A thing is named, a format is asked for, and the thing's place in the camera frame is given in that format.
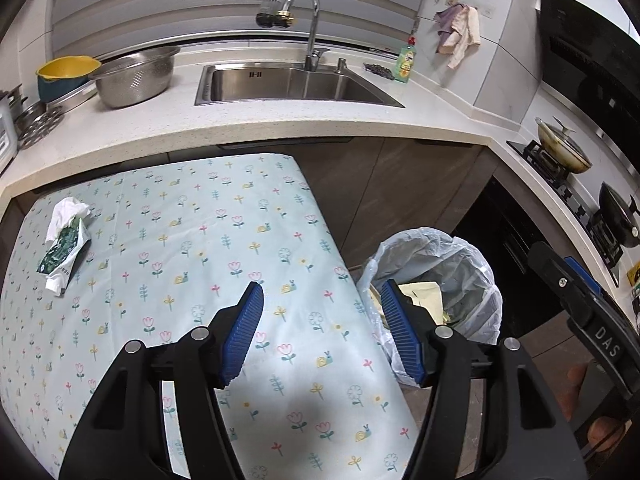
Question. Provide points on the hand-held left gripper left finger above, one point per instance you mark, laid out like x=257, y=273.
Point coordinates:
x=242, y=335

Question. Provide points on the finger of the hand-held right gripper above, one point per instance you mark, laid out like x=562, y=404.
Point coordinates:
x=582, y=272

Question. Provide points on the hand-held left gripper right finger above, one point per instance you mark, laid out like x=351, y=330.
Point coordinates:
x=402, y=335

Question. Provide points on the trash bin with plastic bag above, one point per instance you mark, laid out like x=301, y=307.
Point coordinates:
x=450, y=260

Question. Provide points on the person's right hand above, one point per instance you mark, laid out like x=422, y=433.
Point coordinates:
x=572, y=385

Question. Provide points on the black wok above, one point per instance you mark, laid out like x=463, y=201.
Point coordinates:
x=617, y=215

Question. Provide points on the gas stove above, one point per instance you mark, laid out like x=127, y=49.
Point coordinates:
x=575, y=195

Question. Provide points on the floral tablecloth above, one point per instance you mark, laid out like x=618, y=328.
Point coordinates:
x=200, y=220

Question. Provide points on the wok with glass lid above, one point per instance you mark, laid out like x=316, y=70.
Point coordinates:
x=562, y=147

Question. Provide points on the green white pouch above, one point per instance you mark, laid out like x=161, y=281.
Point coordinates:
x=62, y=250

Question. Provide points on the black range hood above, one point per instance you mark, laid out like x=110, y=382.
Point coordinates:
x=585, y=60

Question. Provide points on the white crumpled tissue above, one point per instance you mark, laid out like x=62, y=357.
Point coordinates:
x=62, y=212

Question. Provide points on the steel sink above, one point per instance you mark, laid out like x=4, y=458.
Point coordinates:
x=300, y=85

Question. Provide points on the beige hanging cloth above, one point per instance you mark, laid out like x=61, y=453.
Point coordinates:
x=467, y=30

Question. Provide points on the green dish soap bottle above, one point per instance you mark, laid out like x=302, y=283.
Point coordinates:
x=406, y=62

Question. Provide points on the steel colander bowl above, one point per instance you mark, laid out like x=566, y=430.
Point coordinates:
x=132, y=82

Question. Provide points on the purple hanging cloth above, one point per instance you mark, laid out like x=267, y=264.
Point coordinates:
x=447, y=20

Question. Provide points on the steel tray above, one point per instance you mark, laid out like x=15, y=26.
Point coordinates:
x=80, y=97

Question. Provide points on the round steel steamer rack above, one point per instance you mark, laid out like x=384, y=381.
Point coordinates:
x=40, y=127

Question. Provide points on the white rice cooker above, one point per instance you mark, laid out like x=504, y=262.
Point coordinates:
x=6, y=135

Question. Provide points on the steel pot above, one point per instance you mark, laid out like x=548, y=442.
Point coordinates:
x=22, y=107

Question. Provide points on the chrome faucet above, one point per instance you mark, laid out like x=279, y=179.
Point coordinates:
x=312, y=25

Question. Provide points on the yellow bowl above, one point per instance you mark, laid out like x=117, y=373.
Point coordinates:
x=65, y=67

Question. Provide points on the window blind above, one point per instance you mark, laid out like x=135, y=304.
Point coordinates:
x=200, y=0

